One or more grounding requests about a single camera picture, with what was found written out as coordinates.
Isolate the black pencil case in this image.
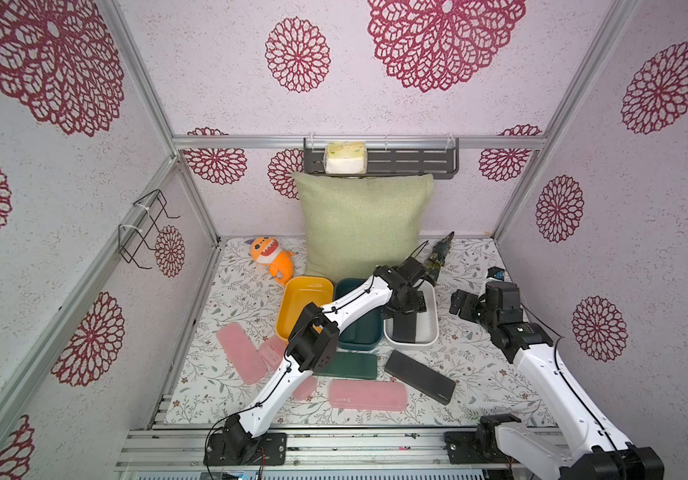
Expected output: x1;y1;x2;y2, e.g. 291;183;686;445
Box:
391;312;417;344
384;350;456;406

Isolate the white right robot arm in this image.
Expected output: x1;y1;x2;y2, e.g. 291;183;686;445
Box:
449;278;665;479

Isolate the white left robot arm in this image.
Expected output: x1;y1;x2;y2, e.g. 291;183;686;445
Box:
219;256;427;452

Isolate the white storage box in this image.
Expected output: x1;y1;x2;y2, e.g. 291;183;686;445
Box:
383;283;440;350

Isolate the teal storage box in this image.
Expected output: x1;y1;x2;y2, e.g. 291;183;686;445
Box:
334;278;383;351

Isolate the dark green pencil case front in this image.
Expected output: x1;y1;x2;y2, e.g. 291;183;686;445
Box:
314;352;378;380

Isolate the black pencil case front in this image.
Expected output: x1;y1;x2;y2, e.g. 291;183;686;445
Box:
384;350;456;406

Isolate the yellow storage box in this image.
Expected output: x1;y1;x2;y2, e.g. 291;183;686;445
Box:
275;276;334;342

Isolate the pink pencil case front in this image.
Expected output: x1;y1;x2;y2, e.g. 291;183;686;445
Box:
328;379;408;412

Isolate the pink pencil case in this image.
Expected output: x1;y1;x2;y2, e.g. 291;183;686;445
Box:
328;379;408;412
217;323;267;385
258;335;318;401

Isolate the pink pencil case middle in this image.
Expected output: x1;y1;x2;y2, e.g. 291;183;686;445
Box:
258;335;318;401

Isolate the pink pencil case far left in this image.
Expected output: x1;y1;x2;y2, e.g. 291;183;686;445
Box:
217;323;267;385

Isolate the green pillow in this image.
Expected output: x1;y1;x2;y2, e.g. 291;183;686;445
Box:
293;172;434;282

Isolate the floral table mat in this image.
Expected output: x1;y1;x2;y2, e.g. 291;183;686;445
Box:
157;238;556;428

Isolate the tissue pack on shelf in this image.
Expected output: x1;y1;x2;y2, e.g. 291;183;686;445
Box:
324;141;368;176

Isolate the orange shark plush toy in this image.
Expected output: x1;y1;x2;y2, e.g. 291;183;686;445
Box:
250;236;295;286

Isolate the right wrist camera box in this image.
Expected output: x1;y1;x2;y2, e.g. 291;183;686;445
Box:
487;266;506;281

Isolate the dark wall shelf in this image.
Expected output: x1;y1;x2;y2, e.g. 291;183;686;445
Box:
303;138;459;180

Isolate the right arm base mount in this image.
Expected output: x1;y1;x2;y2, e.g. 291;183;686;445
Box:
443;429;516;465

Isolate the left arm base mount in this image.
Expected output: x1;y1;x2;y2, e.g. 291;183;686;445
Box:
204;432;288;467

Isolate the black wire wall rack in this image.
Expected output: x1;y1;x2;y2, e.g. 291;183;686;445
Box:
117;188;180;270

